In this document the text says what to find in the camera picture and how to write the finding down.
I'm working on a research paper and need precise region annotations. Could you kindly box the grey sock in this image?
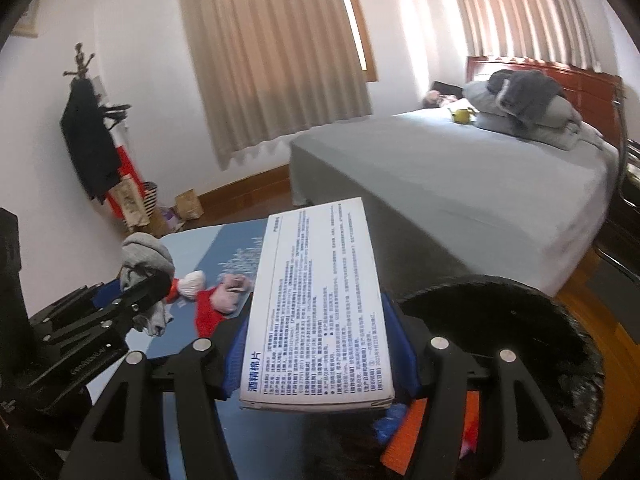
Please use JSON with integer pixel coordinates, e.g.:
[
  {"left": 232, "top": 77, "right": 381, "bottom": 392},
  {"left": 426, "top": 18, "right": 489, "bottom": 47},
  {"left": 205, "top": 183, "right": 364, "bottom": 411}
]
[{"left": 119, "top": 232, "right": 175, "bottom": 337}]

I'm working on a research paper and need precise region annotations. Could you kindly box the red cloth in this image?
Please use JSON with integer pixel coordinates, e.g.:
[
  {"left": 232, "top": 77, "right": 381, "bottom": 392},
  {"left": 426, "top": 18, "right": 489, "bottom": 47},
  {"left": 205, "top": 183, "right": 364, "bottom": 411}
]
[{"left": 166, "top": 278, "right": 228, "bottom": 338}]

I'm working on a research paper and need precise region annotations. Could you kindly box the blue glove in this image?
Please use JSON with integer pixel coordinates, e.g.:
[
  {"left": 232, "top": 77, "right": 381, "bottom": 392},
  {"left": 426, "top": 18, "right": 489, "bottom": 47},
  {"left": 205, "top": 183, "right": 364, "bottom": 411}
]
[{"left": 372, "top": 403, "right": 408, "bottom": 445}]

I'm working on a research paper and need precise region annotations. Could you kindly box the white medicine box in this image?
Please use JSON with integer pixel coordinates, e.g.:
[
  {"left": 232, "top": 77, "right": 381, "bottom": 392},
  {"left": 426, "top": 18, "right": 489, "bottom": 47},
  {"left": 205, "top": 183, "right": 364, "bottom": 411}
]
[{"left": 240, "top": 197, "right": 395, "bottom": 413}]

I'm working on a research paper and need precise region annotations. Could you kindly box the white tissue ball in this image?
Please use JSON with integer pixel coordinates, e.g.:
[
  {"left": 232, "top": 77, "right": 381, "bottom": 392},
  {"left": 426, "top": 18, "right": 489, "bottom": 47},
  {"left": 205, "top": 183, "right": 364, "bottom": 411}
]
[{"left": 176, "top": 270, "right": 206, "bottom": 301}]

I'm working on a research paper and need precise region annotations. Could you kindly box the pink sock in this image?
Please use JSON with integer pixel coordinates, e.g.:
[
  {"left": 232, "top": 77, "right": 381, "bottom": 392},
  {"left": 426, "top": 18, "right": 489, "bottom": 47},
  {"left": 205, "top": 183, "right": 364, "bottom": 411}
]
[{"left": 209, "top": 273, "right": 253, "bottom": 316}]

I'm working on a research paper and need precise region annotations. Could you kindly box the black-lined trash bin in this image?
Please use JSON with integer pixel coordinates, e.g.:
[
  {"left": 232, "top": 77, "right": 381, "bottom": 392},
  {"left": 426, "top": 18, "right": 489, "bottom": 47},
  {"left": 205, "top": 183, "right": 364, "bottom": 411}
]
[{"left": 303, "top": 276, "right": 604, "bottom": 479}]

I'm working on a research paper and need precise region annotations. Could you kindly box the blue tree-print tablecloth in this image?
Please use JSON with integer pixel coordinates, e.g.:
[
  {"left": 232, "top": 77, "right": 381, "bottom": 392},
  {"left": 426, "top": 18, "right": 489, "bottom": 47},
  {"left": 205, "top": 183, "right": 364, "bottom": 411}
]
[{"left": 126, "top": 219, "right": 304, "bottom": 479}]

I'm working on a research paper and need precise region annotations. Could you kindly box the canvas tote bag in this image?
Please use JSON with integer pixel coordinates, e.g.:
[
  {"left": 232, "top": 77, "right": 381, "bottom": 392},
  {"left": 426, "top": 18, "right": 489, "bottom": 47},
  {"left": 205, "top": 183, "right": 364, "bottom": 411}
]
[{"left": 107, "top": 176, "right": 150, "bottom": 231}]

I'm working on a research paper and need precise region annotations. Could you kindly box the brown paper bag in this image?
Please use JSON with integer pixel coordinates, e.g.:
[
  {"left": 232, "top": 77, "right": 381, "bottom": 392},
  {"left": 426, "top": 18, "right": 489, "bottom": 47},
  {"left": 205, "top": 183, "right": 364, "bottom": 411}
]
[{"left": 175, "top": 190, "right": 204, "bottom": 221}]

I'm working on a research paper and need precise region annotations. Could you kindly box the striped basket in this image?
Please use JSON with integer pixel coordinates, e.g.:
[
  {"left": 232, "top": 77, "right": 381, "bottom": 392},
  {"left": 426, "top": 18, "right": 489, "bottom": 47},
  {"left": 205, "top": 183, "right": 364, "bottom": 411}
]
[{"left": 143, "top": 181, "right": 157, "bottom": 218}]

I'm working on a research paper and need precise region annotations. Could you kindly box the red hanging garment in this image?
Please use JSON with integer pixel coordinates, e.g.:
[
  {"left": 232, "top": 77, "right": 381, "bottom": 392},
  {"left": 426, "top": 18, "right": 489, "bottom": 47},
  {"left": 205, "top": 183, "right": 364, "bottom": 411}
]
[{"left": 106, "top": 145, "right": 145, "bottom": 221}]

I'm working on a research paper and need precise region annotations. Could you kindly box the black hanging jacket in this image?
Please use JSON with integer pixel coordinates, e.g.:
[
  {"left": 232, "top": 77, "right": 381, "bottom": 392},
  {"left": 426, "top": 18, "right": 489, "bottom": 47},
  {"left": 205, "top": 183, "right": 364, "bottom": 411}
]
[{"left": 61, "top": 87, "right": 120, "bottom": 204}]

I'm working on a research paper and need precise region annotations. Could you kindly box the black office chair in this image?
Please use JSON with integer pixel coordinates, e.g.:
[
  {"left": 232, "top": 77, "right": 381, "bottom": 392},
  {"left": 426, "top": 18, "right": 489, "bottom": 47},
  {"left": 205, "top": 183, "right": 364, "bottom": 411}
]
[{"left": 592, "top": 90, "right": 639, "bottom": 284}]

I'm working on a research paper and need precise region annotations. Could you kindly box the wooden coat rack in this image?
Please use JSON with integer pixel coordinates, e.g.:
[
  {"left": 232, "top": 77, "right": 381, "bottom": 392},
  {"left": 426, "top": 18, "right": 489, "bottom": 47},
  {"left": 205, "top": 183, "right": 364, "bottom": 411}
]
[{"left": 62, "top": 42, "right": 132, "bottom": 151}]

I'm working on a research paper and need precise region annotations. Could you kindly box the grey bed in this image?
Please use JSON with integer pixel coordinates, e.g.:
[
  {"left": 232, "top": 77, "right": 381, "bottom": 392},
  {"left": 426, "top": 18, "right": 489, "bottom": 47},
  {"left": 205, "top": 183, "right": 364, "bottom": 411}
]
[{"left": 288, "top": 110, "right": 618, "bottom": 297}]

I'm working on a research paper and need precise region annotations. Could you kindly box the left beige curtain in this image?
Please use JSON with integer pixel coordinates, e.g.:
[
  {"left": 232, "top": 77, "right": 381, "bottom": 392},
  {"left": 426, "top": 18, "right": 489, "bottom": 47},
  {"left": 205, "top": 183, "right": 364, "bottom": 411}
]
[{"left": 179, "top": 0, "right": 372, "bottom": 167}]

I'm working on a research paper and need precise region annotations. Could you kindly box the beige curtain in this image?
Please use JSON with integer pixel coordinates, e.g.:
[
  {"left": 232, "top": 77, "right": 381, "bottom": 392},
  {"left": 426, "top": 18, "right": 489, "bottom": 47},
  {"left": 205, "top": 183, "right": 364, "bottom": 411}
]
[
  {"left": 457, "top": 0, "right": 601, "bottom": 72},
  {"left": 179, "top": 0, "right": 372, "bottom": 167}
]

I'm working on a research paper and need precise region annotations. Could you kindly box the grey pillow stack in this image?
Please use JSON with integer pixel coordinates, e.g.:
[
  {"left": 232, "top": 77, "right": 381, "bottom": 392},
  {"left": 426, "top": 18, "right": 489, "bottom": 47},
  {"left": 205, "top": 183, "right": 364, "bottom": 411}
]
[{"left": 462, "top": 81, "right": 604, "bottom": 151}]

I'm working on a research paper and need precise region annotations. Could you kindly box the green plush toy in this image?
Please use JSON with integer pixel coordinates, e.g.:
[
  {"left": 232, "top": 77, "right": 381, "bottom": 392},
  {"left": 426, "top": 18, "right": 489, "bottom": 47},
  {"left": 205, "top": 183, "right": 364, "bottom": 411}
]
[{"left": 450, "top": 108, "right": 476, "bottom": 125}]

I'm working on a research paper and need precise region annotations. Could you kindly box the red wooden headboard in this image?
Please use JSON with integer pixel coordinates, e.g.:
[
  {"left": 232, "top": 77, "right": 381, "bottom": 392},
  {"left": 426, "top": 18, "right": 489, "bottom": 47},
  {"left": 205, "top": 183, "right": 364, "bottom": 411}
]
[{"left": 466, "top": 55, "right": 628, "bottom": 150}]

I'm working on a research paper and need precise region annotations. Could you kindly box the dark grey folded blanket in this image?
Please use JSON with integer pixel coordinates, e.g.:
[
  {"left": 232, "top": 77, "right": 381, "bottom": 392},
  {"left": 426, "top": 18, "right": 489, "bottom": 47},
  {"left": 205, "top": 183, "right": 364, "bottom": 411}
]
[{"left": 486, "top": 70, "right": 564, "bottom": 133}]

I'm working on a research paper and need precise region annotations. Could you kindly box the pink plush toy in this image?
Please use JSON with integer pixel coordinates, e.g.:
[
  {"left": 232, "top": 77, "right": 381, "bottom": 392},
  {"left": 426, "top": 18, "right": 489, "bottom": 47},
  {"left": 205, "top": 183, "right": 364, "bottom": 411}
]
[{"left": 423, "top": 89, "right": 444, "bottom": 108}]

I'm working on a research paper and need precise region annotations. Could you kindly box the right beige curtain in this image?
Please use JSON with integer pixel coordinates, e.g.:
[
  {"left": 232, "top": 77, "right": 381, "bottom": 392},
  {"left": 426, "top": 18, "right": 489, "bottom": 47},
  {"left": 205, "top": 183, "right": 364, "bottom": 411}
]
[{"left": 457, "top": 0, "right": 601, "bottom": 72}]

